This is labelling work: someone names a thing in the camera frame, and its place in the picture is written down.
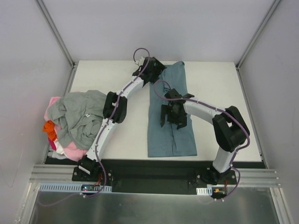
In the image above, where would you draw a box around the purple cable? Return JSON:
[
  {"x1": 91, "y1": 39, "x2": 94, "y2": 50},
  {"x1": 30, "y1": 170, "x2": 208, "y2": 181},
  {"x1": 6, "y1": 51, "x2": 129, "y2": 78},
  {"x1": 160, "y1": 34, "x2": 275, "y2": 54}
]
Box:
[
  {"x1": 153, "y1": 80, "x2": 251, "y2": 205},
  {"x1": 37, "y1": 47, "x2": 151, "y2": 206}
]

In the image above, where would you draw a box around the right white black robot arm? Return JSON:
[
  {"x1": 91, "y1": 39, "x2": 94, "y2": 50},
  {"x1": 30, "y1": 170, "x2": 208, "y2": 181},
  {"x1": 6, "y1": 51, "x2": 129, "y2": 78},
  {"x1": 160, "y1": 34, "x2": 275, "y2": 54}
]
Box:
[{"x1": 160, "y1": 89, "x2": 250, "y2": 185}]

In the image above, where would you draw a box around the left aluminium frame post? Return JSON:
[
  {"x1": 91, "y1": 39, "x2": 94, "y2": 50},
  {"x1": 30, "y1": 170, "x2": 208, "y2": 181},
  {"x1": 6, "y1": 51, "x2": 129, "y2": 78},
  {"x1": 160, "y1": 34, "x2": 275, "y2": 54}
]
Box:
[{"x1": 35, "y1": 0, "x2": 78, "y2": 70}]

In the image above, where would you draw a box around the aluminium frame post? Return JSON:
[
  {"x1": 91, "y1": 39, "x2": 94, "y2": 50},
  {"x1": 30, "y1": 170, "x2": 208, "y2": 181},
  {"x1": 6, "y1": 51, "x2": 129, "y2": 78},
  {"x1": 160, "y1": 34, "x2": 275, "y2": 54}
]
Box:
[
  {"x1": 235, "y1": 0, "x2": 284, "y2": 70},
  {"x1": 35, "y1": 0, "x2": 78, "y2": 70}
]

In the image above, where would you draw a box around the white t shirt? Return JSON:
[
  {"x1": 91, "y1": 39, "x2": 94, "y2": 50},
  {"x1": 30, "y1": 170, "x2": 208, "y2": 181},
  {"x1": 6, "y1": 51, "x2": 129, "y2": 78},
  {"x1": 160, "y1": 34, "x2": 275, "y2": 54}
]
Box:
[{"x1": 48, "y1": 138, "x2": 67, "y2": 160}]

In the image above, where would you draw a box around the slotted cable duct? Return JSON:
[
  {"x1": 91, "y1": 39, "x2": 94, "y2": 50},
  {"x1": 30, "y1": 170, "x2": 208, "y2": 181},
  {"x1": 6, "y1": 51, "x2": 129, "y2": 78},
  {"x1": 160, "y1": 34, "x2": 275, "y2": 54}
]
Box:
[
  {"x1": 39, "y1": 183, "x2": 102, "y2": 194},
  {"x1": 196, "y1": 187, "x2": 213, "y2": 196}
]

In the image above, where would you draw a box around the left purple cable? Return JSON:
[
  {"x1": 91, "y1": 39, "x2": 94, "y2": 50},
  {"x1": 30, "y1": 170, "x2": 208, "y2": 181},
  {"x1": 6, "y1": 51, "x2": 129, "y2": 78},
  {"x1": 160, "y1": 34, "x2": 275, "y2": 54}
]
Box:
[{"x1": 37, "y1": 47, "x2": 151, "y2": 206}]

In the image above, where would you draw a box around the right aluminium frame post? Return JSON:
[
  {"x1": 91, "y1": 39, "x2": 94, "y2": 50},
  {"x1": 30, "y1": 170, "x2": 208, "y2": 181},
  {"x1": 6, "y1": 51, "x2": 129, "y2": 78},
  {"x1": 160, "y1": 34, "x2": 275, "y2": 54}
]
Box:
[{"x1": 235, "y1": 0, "x2": 284, "y2": 70}]

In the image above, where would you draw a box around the blue-grey t shirt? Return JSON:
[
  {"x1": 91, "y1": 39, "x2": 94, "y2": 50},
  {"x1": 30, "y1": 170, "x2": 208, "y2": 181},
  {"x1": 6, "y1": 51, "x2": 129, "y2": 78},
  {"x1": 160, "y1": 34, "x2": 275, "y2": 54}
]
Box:
[{"x1": 147, "y1": 61, "x2": 197, "y2": 157}]

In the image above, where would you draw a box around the left slotted cable duct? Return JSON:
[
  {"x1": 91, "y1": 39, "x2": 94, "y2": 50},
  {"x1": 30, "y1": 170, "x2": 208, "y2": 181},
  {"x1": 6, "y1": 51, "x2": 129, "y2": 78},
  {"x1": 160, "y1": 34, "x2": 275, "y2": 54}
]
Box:
[{"x1": 39, "y1": 183, "x2": 102, "y2": 194}]

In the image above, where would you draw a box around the grey t shirt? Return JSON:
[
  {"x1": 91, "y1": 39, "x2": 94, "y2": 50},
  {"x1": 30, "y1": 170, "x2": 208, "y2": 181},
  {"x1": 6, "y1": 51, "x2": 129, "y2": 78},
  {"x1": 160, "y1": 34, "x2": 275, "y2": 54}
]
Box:
[{"x1": 47, "y1": 90, "x2": 107, "y2": 150}]

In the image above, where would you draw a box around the orange t shirt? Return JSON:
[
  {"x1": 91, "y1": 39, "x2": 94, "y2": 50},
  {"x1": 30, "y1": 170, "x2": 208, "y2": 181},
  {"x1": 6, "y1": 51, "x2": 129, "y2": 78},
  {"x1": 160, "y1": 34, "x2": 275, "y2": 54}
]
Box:
[{"x1": 43, "y1": 120, "x2": 57, "y2": 141}]

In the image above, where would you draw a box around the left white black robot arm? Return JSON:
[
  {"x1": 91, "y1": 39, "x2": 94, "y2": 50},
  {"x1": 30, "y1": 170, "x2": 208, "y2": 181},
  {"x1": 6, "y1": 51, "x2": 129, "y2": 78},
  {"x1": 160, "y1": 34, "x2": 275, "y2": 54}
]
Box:
[{"x1": 72, "y1": 56, "x2": 166, "y2": 182}]

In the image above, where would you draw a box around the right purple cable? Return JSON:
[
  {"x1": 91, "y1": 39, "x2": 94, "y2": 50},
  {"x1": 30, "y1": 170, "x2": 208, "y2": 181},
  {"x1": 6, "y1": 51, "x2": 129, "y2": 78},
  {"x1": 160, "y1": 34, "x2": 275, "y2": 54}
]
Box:
[{"x1": 153, "y1": 80, "x2": 251, "y2": 205}]

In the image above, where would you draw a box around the right slotted cable duct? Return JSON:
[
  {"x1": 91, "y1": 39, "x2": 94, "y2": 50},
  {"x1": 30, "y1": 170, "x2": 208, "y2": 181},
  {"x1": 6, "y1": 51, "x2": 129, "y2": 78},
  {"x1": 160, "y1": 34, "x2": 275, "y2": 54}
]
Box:
[{"x1": 196, "y1": 187, "x2": 213, "y2": 196}]

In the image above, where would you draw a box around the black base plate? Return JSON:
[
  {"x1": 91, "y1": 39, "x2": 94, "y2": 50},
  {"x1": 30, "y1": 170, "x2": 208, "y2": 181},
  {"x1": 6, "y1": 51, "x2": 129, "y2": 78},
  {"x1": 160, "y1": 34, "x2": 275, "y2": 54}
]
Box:
[{"x1": 44, "y1": 156, "x2": 267, "y2": 194}]

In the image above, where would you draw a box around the pink t shirt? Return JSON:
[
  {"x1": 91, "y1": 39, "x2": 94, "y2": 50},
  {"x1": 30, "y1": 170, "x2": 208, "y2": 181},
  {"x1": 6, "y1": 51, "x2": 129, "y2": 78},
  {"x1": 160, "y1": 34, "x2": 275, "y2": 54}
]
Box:
[{"x1": 44, "y1": 97, "x2": 87, "y2": 161}]

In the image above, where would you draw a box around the aluminium front rail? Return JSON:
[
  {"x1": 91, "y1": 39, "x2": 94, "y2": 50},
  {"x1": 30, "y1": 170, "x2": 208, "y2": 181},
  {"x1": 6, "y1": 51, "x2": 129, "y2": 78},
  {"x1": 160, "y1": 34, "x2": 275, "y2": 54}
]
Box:
[{"x1": 29, "y1": 164, "x2": 282, "y2": 188}]

